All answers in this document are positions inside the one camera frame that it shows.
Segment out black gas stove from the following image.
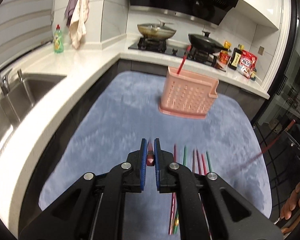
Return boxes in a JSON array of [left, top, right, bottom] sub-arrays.
[[129, 37, 226, 72]]

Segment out pink perforated utensil basket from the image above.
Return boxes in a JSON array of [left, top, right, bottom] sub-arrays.
[[159, 67, 219, 119]]

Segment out steel wok with glass lid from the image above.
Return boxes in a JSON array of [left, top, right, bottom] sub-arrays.
[[137, 21, 177, 40]]

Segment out green chopstick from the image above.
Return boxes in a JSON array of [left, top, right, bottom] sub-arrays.
[[206, 151, 213, 172], [173, 146, 187, 234]]

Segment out person's right hand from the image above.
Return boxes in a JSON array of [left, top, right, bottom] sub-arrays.
[[280, 182, 300, 235]]

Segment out white window blinds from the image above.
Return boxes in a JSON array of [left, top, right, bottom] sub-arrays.
[[0, 0, 53, 69]]

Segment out chrome faucet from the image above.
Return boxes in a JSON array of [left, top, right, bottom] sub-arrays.
[[0, 70, 11, 96]]

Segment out dark soy sauce bottle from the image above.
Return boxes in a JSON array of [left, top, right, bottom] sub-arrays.
[[228, 44, 244, 70]]

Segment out red instant noodle cup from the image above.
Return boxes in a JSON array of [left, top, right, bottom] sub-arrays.
[[218, 50, 230, 64]]

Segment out brown chopstick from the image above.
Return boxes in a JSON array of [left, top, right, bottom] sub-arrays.
[[192, 149, 196, 173]]

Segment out purple-red chopstick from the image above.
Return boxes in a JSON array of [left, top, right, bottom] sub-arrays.
[[196, 149, 202, 175]]

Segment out yellow snack packet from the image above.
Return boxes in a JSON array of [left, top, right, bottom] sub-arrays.
[[224, 41, 231, 52]]

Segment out green dish soap bottle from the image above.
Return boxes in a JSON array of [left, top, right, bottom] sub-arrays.
[[53, 24, 64, 53]]

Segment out white hanging towel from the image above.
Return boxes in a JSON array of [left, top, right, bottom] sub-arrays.
[[69, 0, 89, 49]]

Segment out blue fuzzy table mat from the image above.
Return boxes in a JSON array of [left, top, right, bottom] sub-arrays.
[[38, 70, 273, 240]]

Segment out purple hanging cloth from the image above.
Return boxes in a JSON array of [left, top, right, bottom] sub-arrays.
[[64, 0, 78, 27]]

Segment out black wok with lid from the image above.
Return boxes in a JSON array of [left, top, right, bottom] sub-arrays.
[[188, 32, 229, 54]]

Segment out red cereal bag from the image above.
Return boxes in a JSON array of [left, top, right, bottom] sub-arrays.
[[237, 50, 257, 79]]

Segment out stainless steel sink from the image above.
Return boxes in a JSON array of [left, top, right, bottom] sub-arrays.
[[0, 73, 65, 151]]

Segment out bright red chopstick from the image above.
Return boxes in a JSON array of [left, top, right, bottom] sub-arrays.
[[201, 153, 207, 175]]

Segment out blue yellow small container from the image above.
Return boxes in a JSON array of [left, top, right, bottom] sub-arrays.
[[250, 70, 256, 81]]

